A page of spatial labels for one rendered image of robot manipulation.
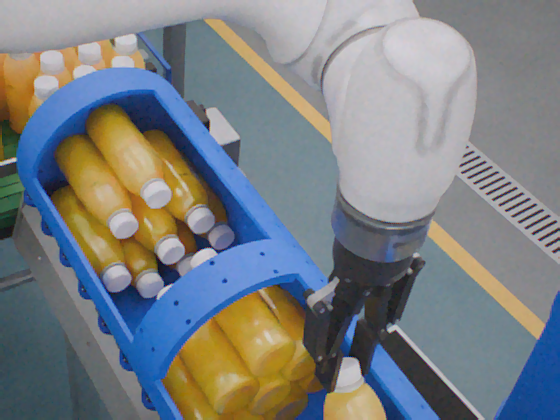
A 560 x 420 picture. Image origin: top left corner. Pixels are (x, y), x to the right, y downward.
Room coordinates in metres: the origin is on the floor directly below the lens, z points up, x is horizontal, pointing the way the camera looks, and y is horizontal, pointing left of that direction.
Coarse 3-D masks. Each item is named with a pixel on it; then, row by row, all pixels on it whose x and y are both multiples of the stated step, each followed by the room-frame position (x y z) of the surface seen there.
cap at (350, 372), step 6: (342, 360) 0.60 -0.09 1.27; (348, 360) 0.60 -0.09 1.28; (354, 360) 0.60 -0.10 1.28; (342, 366) 0.59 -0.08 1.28; (348, 366) 0.58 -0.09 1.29; (354, 366) 0.58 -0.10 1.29; (342, 372) 0.58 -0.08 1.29; (348, 372) 0.58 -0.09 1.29; (354, 372) 0.58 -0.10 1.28; (360, 372) 0.59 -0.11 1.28; (342, 378) 0.57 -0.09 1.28; (348, 378) 0.57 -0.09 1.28; (354, 378) 0.58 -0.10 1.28; (360, 378) 0.58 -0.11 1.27; (336, 384) 0.57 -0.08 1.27; (342, 384) 0.57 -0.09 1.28; (348, 384) 0.57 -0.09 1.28
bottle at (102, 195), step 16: (64, 144) 1.02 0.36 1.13; (80, 144) 1.02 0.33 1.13; (64, 160) 1.00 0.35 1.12; (80, 160) 0.99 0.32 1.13; (96, 160) 1.00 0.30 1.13; (80, 176) 0.96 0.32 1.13; (96, 176) 0.96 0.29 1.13; (112, 176) 0.97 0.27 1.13; (80, 192) 0.95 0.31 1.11; (96, 192) 0.93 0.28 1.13; (112, 192) 0.94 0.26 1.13; (128, 192) 0.95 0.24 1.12; (96, 208) 0.91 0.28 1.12; (112, 208) 0.91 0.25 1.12; (128, 208) 0.93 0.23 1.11
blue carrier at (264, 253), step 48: (96, 96) 1.03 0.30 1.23; (144, 96) 1.13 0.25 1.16; (48, 144) 0.97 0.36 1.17; (192, 144) 0.98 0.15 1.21; (48, 192) 1.02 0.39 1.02; (240, 192) 0.89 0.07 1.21; (240, 240) 0.97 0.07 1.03; (288, 240) 0.83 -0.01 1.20; (96, 288) 0.77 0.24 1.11; (192, 288) 0.71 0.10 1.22; (240, 288) 0.71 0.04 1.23; (288, 288) 0.88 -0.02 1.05; (144, 336) 0.68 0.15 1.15; (144, 384) 0.65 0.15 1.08; (384, 384) 0.62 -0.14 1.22
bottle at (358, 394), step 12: (360, 384) 0.57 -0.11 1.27; (336, 396) 0.56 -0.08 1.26; (348, 396) 0.56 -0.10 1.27; (360, 396) 0.56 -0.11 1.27; (372, 396) 0.57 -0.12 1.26; (324, 408) 0.56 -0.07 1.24; (336, 408) 0.55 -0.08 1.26; (348, 408) 0.55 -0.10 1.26; (360, 408) 0.55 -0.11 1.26; (372, 408) 0.55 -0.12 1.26
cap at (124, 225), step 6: (114, 216) 0.90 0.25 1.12; (120, 216) 0.90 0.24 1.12; (126, 216) 0.90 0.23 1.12; (132, 216) 0.91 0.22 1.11; (114, 222) 0.89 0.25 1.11; (120, 222) 0.89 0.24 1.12; (126, 222) 0.90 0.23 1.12; (132, 222) 0.90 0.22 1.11; (114, 228) 0.89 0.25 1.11; (120, 228) 0.89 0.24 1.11; (126, 228) 0.90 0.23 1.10; (132, 228) 0.90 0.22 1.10; (114, 234) 0.88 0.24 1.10; (120, 234) 0.89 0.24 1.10; (126, 234) 0.89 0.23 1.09; (132, 234) 0.90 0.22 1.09
